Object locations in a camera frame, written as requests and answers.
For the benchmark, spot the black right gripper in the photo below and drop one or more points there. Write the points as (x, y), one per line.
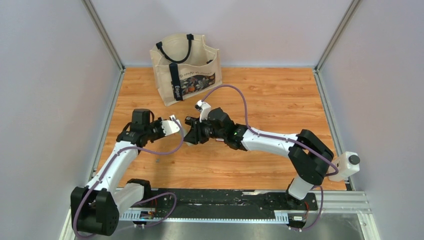
(199, 127)

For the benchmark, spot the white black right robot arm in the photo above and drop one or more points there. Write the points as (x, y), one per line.
(310, 157)

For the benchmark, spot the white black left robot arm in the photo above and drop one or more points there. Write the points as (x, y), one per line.
(109, 175)

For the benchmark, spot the cream canvas tote bag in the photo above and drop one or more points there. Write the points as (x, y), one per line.
(185, 66)

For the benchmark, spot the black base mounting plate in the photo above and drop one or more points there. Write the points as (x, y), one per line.
(230, 205)

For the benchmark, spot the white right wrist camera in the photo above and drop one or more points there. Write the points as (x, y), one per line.
(204, 109)

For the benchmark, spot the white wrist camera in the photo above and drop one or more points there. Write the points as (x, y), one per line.
(171, 126)
(204, 109)

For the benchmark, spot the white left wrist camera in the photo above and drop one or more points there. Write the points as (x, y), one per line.
(171, 126)

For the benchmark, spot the aluminium frame rail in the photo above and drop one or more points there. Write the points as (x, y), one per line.
(331, 202)

